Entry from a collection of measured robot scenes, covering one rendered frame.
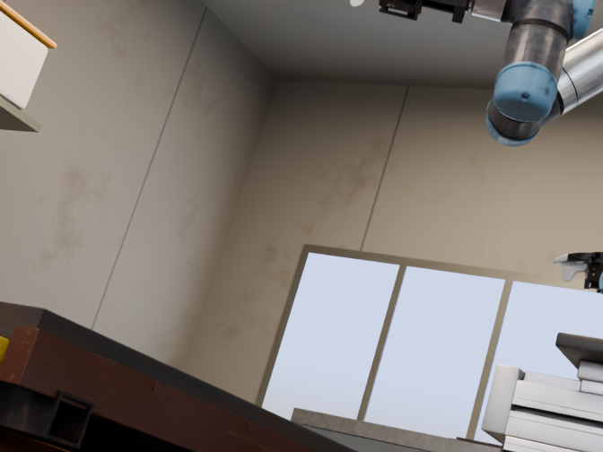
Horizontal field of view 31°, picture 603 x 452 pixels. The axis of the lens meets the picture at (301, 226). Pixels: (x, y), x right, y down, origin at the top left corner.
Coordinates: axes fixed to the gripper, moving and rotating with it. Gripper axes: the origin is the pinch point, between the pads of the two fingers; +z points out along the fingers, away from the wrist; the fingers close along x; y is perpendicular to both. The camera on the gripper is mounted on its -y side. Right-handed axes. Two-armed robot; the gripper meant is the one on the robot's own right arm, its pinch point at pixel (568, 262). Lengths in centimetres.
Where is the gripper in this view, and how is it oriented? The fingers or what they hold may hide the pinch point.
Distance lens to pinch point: 252.5
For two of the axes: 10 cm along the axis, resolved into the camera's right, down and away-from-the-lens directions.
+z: -5.6, 0.7, 8.2
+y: -1.8, 9.6, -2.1
